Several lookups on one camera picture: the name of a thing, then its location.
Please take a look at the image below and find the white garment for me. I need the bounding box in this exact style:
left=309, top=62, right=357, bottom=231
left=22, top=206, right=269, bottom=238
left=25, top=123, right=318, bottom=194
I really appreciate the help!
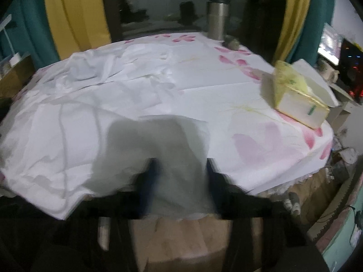
left=1, top=44, right=212, bottom=219

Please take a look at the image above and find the cardboard box under bed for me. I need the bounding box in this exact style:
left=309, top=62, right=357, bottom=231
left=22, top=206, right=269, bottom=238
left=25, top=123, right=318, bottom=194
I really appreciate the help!
left=97, top=169, right=338, bottom=272

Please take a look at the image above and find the floral pink white bedsheet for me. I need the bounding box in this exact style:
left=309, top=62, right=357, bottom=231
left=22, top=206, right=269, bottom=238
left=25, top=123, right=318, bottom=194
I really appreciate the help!
left=0, top=32, right=334, bottom=196

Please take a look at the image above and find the yellow tissue box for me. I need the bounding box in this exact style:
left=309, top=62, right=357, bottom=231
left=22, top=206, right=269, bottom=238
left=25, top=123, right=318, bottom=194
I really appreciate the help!
left=260, top=60, right=330, bottom=130

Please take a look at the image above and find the small grey object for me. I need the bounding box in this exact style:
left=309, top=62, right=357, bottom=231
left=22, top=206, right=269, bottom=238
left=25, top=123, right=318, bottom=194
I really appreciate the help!
left=222, top=38, right=240, bottom=50

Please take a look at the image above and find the computer monitor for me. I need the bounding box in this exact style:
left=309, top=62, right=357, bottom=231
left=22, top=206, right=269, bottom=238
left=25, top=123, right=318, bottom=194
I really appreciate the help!
left=317, top=23, right=363, bottom=104

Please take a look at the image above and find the steel thermos cup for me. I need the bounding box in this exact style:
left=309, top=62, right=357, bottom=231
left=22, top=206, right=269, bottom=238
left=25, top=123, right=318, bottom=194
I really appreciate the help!
left=207, top=0, right=230, bottom=41

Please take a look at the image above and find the teal curtain right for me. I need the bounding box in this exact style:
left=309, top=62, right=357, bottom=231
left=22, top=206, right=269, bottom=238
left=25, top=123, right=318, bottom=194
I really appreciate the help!
left=292, top=0, right=335, bottom=66

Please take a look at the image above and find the teal curtain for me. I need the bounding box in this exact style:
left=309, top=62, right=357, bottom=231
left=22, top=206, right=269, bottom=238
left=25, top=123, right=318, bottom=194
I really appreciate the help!
left=292, top=0, right=335, bottom=66
left=1, top=0, right=60, bottom=69

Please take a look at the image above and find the teal curtain left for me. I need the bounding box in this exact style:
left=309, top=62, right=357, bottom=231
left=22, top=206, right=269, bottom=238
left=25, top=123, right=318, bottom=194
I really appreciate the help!
left=1, top=0, right=60, bottom=69

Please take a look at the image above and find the yellow curtain left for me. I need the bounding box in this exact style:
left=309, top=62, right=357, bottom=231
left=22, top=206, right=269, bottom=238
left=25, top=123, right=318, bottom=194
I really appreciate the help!
left=44, top=0, right=111, bottom=60

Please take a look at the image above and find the yellow curtain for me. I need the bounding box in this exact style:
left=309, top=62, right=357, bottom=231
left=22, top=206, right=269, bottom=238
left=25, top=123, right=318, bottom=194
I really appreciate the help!
left=44, top=0, right=111, bottom=60
left=272, top=0, right=310, bottom=63

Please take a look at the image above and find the yellow curtain right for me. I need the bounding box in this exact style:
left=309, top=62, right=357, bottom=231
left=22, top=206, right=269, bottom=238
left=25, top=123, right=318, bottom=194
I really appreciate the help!
left=272, top=0, right=310, bottom=63

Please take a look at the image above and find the black cable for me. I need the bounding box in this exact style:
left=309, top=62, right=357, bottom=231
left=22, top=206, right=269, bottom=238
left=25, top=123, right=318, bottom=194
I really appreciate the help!
left=313, top=172, right=363, bottom=243

